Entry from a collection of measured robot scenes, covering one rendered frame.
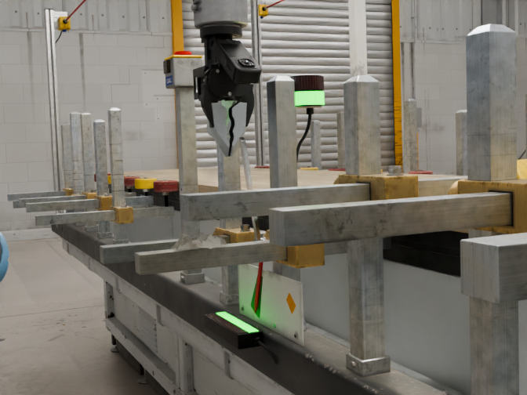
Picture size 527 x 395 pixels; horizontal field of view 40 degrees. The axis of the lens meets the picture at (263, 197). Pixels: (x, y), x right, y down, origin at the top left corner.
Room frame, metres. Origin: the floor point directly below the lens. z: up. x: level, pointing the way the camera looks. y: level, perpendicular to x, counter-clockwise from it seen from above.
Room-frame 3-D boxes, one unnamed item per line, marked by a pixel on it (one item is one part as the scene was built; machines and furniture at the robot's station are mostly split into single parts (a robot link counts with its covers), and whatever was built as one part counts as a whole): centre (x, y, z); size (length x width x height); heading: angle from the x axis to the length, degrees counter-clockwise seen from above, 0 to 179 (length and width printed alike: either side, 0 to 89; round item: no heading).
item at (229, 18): (1.22, 0.06, 1.23); 0.10 x 0.09 x 0.05; 114
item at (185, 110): (1.67, 0.17, 0.93); 0.05 x 0.04 x 0.45; 24
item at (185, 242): (1.10, 0.10, 0.87); 0.09 x 0.07 x 0.02; 114
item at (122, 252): (1.38, 0.10, 0.83); 0.43 x 0.03 x 0.04; 114
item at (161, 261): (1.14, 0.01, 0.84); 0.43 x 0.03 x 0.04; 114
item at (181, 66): (1.67, 0.17, 1.18); 0.07 x 0.07 x 0.08; 24
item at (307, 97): (1.22, -0.08, 1.09); 0.06 x 0.06 x 0.02
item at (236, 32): (1.23, 0.06, 1.15); 0.09 x 0.08 x 0.12; 24
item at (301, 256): (1.18, -0.05, 0.85); 0.13 x 0.06 x 0.05; 24
